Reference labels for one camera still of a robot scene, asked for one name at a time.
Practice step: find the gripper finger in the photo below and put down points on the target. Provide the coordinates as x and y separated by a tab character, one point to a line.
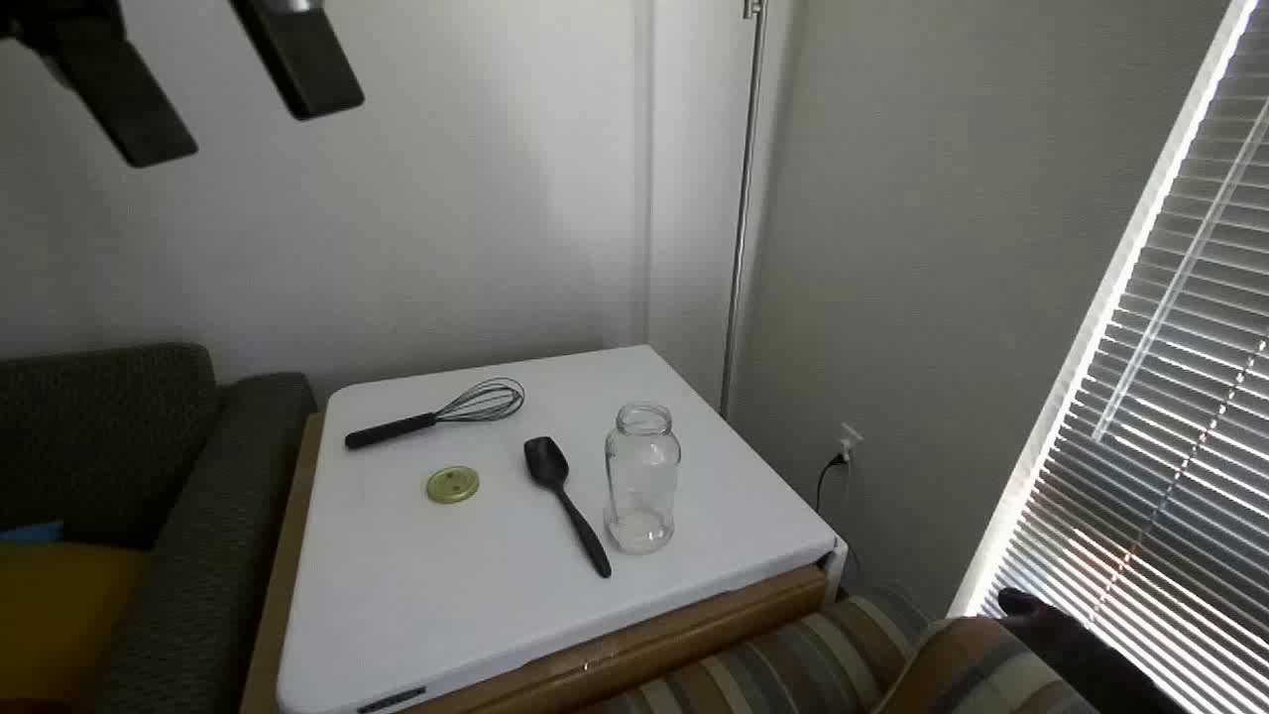
302	64
119	94

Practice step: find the gold jar lid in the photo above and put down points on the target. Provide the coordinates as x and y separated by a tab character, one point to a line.
453	484

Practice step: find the clear glass jar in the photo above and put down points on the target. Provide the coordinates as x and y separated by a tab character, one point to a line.
642	481

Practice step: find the dark grey sofa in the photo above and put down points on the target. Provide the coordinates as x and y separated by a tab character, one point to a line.
149	496

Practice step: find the blue cushion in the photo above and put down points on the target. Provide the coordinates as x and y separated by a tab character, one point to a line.
30	533

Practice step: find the silver floor lamp pole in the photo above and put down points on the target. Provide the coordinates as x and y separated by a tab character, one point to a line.
743	198

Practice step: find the black spatula spoon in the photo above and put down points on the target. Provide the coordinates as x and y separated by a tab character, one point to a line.
560	491

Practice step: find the yellow cushion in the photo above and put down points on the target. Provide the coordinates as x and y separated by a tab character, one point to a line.
55	615

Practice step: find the striped armchair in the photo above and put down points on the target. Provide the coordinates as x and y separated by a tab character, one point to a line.
892	659

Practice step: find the window with white blinds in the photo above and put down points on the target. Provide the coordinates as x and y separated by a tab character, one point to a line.
1140	397

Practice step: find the white wall socket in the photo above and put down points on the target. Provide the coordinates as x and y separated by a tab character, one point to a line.
849	441

